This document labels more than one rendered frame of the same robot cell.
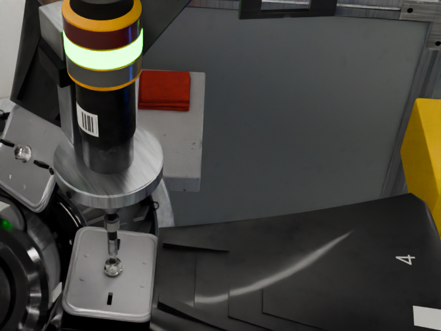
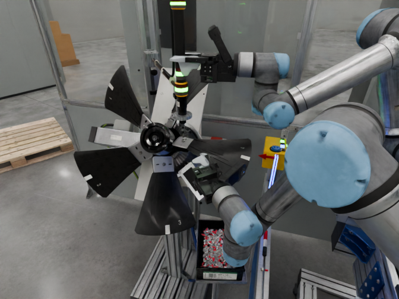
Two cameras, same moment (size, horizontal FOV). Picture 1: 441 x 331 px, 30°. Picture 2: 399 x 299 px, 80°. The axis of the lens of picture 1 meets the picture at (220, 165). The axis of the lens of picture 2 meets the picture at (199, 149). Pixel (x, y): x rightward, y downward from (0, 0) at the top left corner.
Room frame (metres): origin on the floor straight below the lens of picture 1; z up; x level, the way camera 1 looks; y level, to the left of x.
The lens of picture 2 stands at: (-0.36, -0.24, 1.65)
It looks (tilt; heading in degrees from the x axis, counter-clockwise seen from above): 31 degrees down; 19
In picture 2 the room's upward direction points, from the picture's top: straight up
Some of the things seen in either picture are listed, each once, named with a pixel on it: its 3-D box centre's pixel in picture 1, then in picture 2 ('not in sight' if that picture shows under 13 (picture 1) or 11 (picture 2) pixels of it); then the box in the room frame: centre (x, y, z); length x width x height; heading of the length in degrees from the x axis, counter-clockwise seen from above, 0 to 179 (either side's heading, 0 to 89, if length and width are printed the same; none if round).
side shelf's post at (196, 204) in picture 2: not in sight; (196, 194); (0.92, 0.21, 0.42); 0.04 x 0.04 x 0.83; 3
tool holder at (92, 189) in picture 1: (98, 103); (181, 102); (0.38, 0.08, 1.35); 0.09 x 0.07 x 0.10; 38
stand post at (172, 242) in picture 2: not in sight; (172, 237); (0.48, 0.21, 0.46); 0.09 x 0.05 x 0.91; 93
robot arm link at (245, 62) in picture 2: not in sight; (243, 64); (0.43, -0.13, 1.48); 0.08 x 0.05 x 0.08; 13
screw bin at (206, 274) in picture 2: not in sight; (219, 248); (0.21, -0.13, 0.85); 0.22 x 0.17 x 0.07; 16
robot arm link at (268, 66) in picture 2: not in sight; (269, 66); (0.44, -0.20, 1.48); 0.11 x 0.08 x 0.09; 103
